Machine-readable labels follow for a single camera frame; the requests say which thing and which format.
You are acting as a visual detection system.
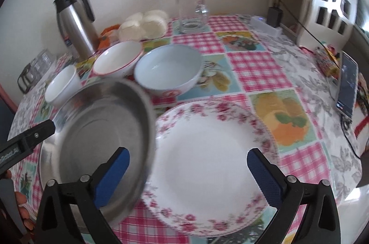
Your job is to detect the white ceramic mug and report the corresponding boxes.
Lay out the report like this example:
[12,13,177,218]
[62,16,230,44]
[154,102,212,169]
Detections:
[45,65,82,107]

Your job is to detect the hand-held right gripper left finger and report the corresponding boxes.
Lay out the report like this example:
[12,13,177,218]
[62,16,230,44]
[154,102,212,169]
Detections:
[35,147,131,244]

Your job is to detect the printed checkered tablecloth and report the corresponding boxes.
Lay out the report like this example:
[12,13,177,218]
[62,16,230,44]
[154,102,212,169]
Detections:
[7,13,364,244]

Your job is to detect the phone cable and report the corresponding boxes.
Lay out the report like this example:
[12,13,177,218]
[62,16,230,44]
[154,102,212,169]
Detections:
[327,77,362,159]

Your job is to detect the orange snack packet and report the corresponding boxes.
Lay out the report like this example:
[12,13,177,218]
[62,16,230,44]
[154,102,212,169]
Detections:
[98,25,120,48]

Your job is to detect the person's left hand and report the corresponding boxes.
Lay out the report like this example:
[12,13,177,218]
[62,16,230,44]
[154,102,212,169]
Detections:
[13,191,34,231]

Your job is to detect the red rimmed white bowl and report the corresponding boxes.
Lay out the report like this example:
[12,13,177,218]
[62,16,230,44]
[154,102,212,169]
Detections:
[92,41,144,78]

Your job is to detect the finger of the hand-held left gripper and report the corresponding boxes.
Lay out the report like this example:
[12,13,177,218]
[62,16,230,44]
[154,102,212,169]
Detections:
[22,119,56,151]

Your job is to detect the white power strip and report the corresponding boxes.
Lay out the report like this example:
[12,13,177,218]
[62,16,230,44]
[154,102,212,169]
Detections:
[250,16,282,37]

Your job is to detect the red striped cloth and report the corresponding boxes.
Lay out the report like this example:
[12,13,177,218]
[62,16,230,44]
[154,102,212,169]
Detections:
[350,88,369,152]

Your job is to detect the smartphone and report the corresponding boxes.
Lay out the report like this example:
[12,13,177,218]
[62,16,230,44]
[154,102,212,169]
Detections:
[336,51,359,119]

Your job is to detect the black charger plug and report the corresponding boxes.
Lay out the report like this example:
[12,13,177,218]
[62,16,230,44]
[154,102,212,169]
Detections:
[268,0,281,28]

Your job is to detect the colourful snack packet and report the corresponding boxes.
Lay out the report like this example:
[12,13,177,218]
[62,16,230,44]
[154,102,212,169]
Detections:
[314,46,341,78]

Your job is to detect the steel thermos jug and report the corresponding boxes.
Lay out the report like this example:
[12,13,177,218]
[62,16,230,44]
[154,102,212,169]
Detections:
[53,0,100,58]

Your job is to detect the black cable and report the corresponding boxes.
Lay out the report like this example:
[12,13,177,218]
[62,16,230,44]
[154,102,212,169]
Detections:
[297,16,332,50]

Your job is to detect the pale blue bowl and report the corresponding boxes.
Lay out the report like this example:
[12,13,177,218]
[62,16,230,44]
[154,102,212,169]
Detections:
[133,45,204,97]

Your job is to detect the pink tube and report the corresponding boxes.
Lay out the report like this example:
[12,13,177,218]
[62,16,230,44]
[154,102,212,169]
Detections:
[0,83,19,115]

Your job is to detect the clear glass tumbler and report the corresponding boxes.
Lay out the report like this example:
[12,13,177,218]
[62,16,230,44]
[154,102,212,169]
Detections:
[176,0,194,34]

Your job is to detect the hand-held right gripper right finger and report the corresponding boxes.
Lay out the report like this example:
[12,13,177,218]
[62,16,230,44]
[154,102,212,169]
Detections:
[246,148,346,244]

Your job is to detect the glass teapot with dark handle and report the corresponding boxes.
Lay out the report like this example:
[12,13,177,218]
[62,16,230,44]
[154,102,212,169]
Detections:
[17,61,39,94]

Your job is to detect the floral rimmed white plate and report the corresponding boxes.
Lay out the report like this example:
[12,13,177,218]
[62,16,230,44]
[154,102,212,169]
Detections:
[143,98,279,237]

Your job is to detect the steel plate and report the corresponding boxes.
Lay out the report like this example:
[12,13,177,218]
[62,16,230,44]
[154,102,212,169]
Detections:
[53,79,157,230]
[37,129,87,233]

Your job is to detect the clear drinking glass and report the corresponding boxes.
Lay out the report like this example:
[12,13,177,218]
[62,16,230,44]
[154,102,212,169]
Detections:
[35,49,57,74]

